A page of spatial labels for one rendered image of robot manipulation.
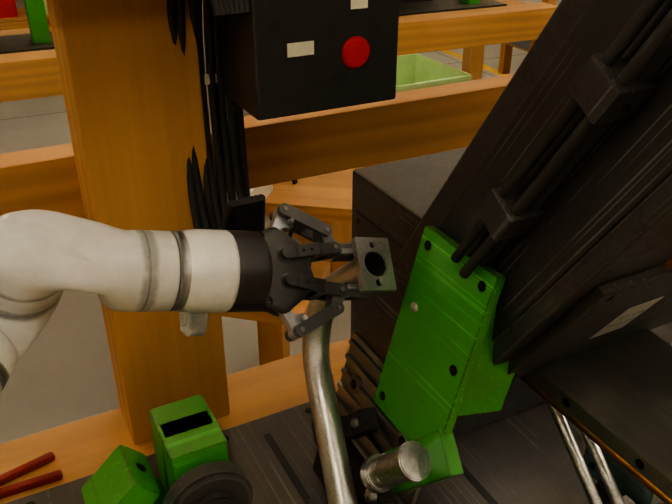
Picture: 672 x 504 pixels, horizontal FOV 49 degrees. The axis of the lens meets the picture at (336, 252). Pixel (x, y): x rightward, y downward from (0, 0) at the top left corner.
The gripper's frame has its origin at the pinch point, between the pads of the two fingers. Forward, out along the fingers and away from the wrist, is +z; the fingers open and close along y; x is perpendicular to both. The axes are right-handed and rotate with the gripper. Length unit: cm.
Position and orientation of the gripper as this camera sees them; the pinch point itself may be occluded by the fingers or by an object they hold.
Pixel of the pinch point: (355, 271)
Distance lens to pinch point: 74.3
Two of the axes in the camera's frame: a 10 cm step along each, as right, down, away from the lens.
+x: -4.9, 3.2, 8.1
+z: 8.6, 0.2, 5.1
